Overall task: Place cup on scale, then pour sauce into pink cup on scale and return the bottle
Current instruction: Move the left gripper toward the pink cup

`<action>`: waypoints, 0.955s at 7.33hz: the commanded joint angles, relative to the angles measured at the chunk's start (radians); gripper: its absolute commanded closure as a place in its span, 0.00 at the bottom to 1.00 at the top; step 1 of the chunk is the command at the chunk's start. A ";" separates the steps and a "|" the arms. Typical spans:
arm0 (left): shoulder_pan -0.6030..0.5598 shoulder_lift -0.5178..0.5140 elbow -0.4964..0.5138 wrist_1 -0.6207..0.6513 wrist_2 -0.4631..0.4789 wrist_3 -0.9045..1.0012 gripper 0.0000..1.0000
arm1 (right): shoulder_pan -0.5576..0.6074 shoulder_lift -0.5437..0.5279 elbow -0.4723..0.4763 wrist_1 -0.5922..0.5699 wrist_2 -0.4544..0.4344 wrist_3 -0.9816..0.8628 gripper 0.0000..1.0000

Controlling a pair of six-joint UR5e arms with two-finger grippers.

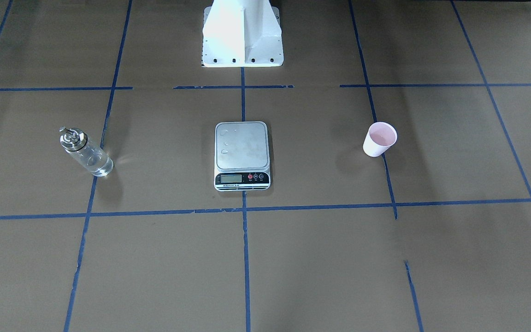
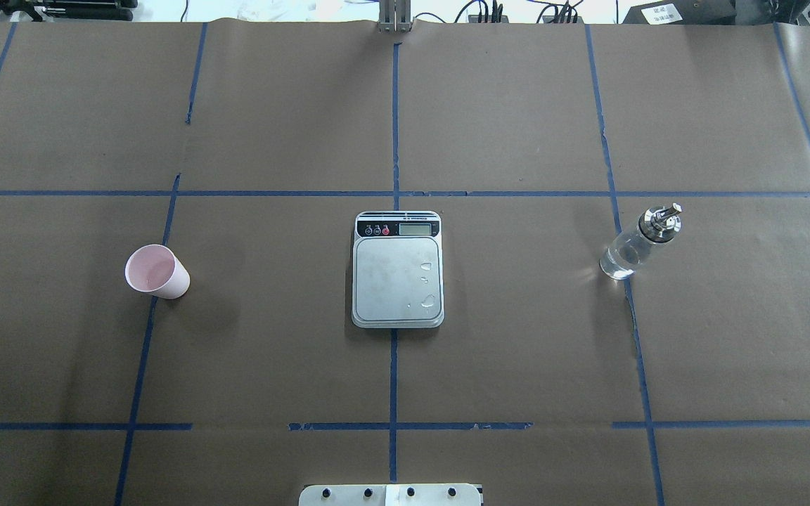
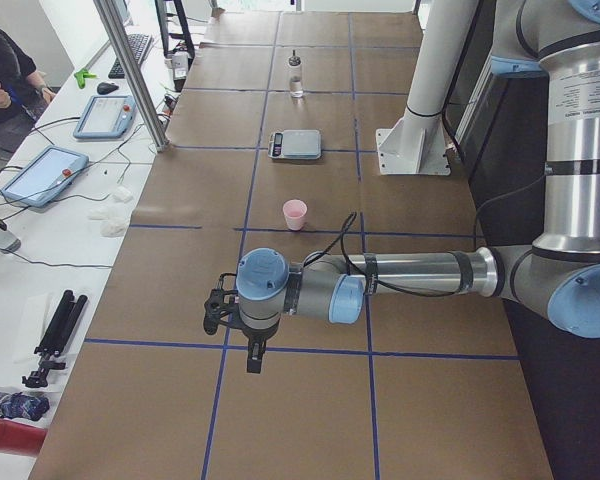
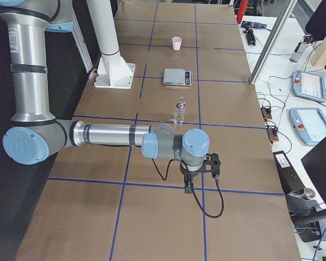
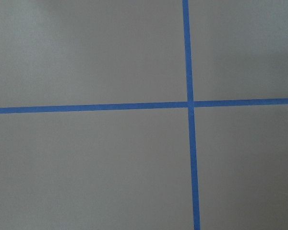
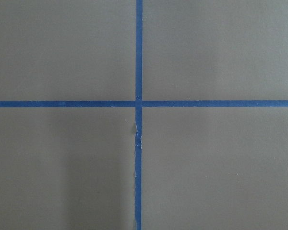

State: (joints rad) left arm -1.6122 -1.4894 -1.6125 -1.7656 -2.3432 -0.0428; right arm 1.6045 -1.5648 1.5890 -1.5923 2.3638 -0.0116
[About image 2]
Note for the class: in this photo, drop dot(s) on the black folded tripod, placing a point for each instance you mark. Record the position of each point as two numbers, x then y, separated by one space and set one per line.
76 10

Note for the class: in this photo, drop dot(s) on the clear glass sauce bottle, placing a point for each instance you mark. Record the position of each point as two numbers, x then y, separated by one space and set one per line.
655 228

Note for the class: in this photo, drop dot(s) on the aluminium frame post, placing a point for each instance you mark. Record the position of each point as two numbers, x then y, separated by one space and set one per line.
395 16

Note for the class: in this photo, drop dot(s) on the silver digital kitchen scale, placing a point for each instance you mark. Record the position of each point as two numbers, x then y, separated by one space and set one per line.
397 270

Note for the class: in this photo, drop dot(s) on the pink plastic cup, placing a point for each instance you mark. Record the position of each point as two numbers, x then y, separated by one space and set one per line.
155 270

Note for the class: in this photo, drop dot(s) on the black box with label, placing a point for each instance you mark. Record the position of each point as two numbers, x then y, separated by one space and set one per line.
682 13

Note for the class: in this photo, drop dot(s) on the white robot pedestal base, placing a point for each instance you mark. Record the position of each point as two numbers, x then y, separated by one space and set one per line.
392 494

